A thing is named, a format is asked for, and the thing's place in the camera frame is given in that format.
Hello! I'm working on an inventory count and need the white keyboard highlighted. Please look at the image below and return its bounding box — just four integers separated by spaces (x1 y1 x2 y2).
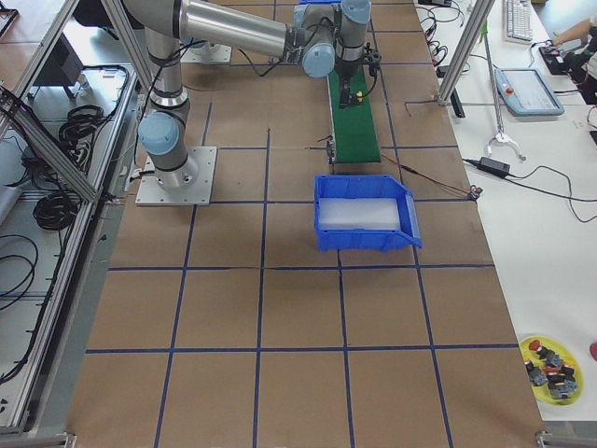
502 0 533 45

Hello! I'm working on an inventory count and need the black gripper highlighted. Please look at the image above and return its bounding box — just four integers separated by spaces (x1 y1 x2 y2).
335 64 360 109

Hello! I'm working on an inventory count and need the blue plastic bin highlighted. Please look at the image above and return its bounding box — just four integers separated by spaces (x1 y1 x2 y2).
298 0 341 5
313 175 423 252

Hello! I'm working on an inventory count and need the teach pendant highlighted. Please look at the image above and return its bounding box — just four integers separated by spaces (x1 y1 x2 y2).
494 68 564 117

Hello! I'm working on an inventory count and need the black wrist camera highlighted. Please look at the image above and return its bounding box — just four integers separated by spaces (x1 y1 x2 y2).
364 42 382 77

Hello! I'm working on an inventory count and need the aluminium frame post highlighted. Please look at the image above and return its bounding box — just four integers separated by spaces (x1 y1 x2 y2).
437 0 494 105

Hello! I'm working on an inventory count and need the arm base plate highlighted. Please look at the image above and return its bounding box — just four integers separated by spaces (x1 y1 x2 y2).
136 147 217 206

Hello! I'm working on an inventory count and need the right blue plastic bin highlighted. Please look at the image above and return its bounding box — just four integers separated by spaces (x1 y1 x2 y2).
313 175 423 252

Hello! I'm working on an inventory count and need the left blue plastic bin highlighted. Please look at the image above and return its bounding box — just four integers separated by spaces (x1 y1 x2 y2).
298 0 341 5

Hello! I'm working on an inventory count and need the green conveyor belt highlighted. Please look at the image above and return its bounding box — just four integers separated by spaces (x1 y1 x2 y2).
327 72 381 164

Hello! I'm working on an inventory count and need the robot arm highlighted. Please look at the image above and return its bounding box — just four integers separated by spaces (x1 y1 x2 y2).
123 1 382 203

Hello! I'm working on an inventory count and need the black power adapter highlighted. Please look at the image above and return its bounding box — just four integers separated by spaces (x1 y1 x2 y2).
478 157 510 178

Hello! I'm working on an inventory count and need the green handled reacher grabber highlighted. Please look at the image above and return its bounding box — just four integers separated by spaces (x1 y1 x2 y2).
480 22 526 161

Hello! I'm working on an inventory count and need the white foam pad right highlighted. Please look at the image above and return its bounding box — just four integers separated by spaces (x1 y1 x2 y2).
317 198 401 231

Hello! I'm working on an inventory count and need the yellow plate of buttons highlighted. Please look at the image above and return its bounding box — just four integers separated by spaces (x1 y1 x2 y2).
519 335 584 406

